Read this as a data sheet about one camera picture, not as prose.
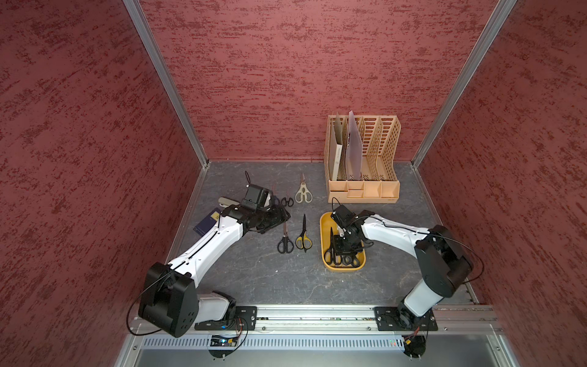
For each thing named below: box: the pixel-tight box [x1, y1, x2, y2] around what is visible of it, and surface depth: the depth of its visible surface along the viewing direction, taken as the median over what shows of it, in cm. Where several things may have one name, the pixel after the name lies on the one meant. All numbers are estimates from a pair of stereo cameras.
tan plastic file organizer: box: [324, 114, 402, 204], surface depth 106 cm
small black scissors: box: [281, 188, 295, 208], surface depth 107 cm
